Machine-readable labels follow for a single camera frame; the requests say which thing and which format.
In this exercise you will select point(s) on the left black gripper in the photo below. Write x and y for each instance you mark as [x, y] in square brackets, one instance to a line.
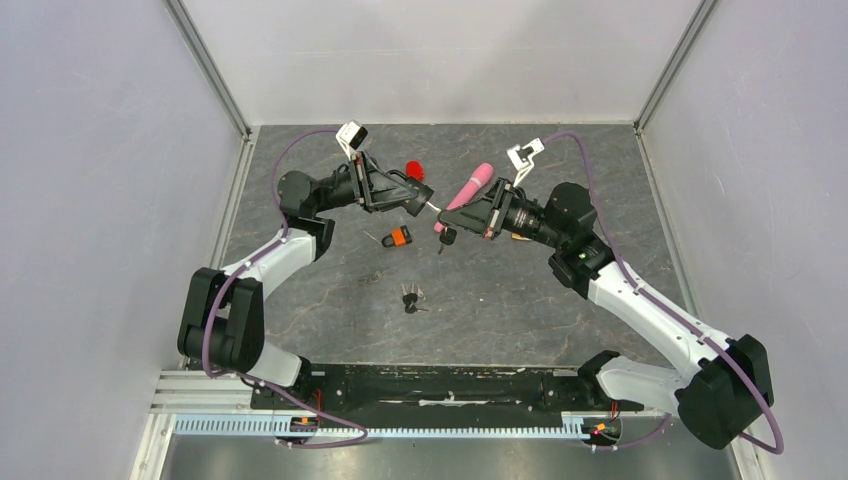
[377, 190]

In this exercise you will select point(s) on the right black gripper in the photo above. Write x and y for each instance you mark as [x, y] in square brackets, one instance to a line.
[481, 215]

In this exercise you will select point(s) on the black-head key set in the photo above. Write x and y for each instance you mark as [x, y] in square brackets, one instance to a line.
[448, 235]

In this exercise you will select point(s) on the black Kaijing padlock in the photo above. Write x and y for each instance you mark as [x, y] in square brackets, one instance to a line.
[417, 196]

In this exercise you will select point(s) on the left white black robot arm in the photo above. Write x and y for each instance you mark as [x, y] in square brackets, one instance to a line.
[222, 324]

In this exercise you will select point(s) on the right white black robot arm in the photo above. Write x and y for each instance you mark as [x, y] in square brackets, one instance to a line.
[718, 386]

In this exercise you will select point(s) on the small silver key bunch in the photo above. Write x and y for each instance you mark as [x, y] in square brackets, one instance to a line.
[373, 277]

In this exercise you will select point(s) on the black-head key bunch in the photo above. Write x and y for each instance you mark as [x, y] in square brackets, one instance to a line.
[412, 295]

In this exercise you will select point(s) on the red plastic cap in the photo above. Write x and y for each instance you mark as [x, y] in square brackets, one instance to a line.
[415, 170]

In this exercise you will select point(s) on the pink cylindrical wand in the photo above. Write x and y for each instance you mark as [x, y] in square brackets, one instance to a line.
[479, 178]

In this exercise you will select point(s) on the orange black padlock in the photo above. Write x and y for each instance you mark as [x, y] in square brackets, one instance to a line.
[398, 237]

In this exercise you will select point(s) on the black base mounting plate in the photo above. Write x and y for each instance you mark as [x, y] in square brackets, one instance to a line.
[347, 387]

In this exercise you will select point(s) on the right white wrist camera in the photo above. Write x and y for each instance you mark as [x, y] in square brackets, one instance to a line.
[522, 158]

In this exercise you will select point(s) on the white slotted cable duct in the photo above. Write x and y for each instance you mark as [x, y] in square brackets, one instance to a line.
[304, 427]

